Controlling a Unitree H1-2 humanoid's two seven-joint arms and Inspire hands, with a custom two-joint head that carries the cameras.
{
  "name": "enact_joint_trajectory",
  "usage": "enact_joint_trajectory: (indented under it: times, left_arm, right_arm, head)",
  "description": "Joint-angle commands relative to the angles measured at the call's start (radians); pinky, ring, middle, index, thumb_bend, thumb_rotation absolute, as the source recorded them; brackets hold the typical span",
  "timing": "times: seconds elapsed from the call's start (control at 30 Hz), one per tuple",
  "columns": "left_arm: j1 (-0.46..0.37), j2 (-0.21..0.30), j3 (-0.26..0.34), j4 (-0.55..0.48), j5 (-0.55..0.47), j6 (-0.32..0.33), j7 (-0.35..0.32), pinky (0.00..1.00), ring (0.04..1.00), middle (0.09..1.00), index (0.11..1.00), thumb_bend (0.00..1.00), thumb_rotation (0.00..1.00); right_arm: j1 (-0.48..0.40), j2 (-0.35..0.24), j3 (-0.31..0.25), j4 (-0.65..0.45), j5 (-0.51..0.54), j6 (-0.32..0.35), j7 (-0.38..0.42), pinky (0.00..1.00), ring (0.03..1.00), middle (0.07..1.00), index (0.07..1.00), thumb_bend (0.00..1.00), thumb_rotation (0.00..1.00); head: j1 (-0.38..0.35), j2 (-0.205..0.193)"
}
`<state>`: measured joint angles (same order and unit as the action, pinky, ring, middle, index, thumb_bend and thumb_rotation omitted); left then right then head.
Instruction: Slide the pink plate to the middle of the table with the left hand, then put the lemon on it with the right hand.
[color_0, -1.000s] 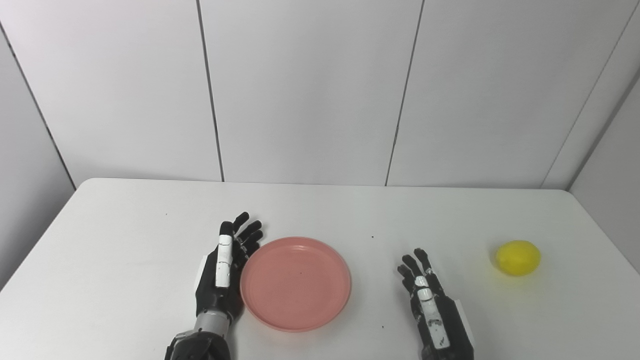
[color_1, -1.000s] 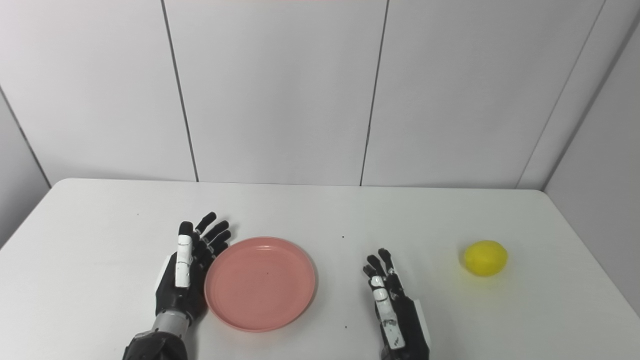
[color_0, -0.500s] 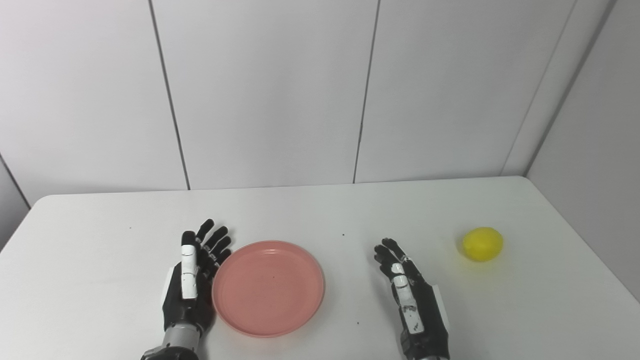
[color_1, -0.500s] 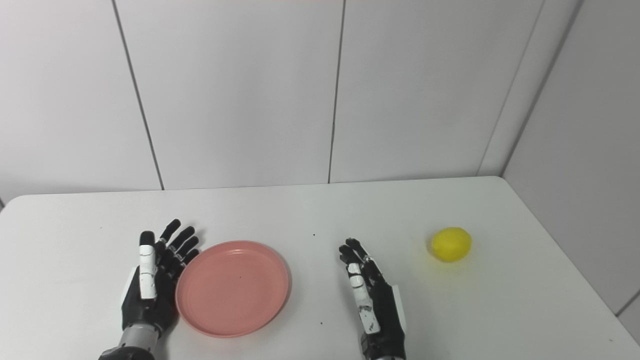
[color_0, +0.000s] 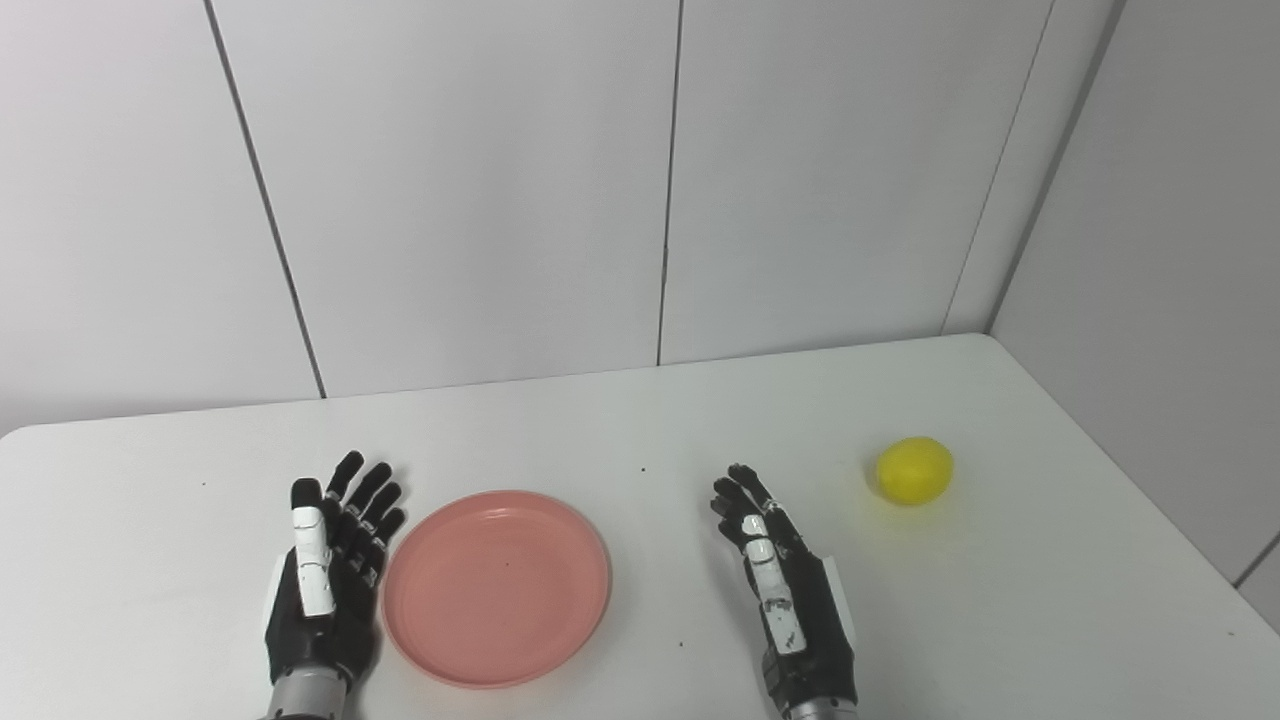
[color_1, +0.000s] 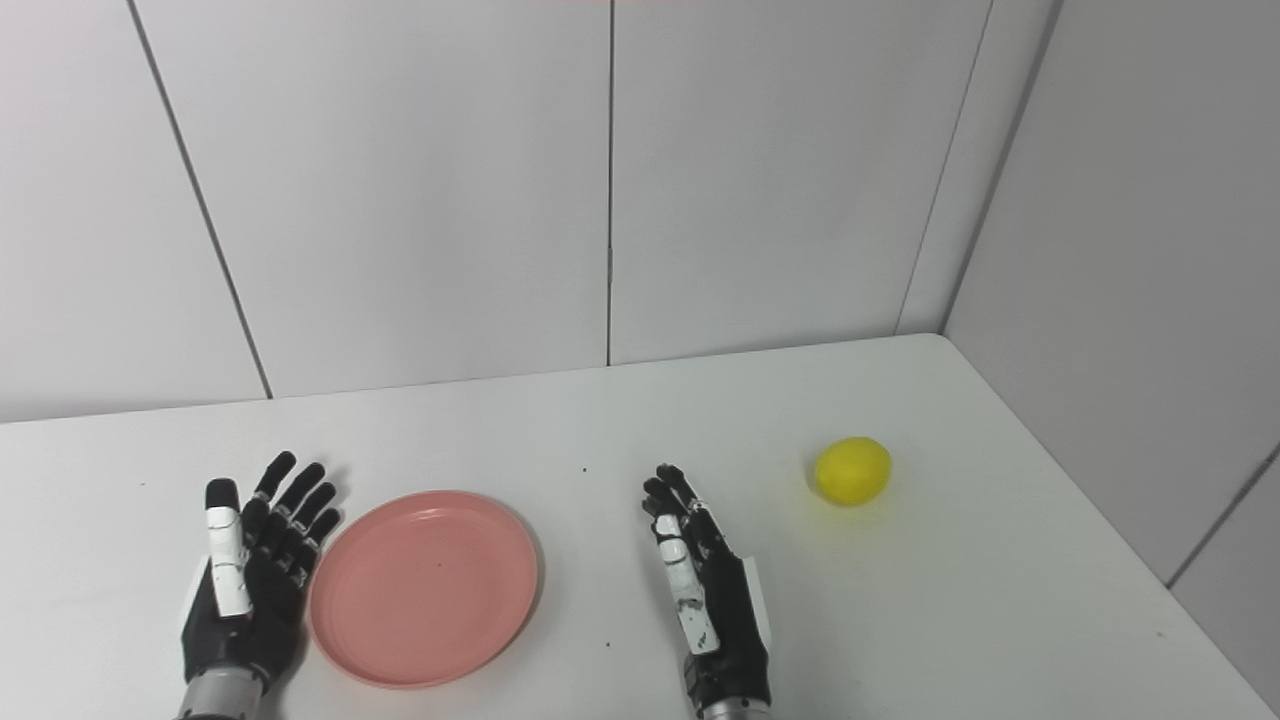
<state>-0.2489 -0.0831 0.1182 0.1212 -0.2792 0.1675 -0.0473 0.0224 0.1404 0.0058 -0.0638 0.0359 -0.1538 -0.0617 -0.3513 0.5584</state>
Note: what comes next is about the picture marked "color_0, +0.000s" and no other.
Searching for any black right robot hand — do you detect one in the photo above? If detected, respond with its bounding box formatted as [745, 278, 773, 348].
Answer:
[711, 463, 859, 713]

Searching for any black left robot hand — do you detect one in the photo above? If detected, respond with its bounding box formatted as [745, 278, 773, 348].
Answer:
[263, 451, 407, 691]

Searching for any pink round plate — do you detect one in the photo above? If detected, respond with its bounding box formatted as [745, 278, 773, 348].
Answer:
[382, 489, 612, 689]

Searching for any yellow lemon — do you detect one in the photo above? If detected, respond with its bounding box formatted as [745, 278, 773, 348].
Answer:
[876, 436, 954, 506]

